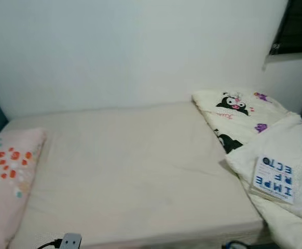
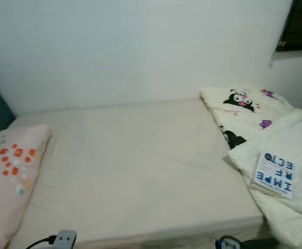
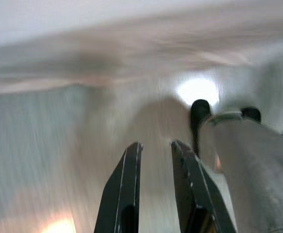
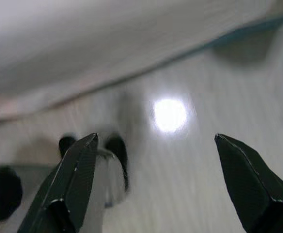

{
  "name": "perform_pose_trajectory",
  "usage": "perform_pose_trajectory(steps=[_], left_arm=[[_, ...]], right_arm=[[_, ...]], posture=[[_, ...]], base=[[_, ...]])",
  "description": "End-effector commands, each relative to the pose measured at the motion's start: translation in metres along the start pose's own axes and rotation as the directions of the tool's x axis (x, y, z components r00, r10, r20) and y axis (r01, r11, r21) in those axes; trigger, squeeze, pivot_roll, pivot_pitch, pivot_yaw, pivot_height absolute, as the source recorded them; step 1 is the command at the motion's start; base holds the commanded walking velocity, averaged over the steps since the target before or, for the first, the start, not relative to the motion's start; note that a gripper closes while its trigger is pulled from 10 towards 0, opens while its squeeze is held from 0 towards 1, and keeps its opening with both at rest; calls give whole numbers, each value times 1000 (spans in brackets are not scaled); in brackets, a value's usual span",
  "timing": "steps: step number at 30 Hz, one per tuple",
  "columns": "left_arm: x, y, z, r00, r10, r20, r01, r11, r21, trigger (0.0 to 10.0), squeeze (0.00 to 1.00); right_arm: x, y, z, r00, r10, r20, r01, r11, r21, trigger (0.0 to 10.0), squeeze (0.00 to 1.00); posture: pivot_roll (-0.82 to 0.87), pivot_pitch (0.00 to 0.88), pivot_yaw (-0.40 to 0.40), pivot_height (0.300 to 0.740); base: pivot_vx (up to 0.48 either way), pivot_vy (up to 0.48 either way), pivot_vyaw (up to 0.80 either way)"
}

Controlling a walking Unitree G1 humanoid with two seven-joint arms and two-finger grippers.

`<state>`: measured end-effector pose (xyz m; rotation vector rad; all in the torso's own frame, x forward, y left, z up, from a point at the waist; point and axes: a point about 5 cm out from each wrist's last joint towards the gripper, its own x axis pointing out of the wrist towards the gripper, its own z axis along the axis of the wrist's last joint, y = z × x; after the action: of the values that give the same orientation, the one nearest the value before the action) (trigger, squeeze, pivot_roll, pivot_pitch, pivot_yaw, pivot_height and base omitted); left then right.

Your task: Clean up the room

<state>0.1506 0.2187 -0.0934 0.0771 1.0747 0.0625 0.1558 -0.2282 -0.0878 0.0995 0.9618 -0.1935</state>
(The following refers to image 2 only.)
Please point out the pink pillow with orange dots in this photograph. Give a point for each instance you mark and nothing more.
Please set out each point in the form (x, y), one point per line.
(16, 171)

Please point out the white book with blue letters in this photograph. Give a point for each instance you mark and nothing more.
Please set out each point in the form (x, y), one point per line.
(273, 175)

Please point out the cream bed mattress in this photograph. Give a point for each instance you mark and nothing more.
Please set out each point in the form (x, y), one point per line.
(135, 166)

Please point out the cream cartoon print comforter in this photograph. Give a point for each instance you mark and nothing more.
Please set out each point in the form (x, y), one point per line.
(291, 135)

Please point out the dark window blind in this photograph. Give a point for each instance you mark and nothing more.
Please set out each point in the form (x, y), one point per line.
(301, 23)

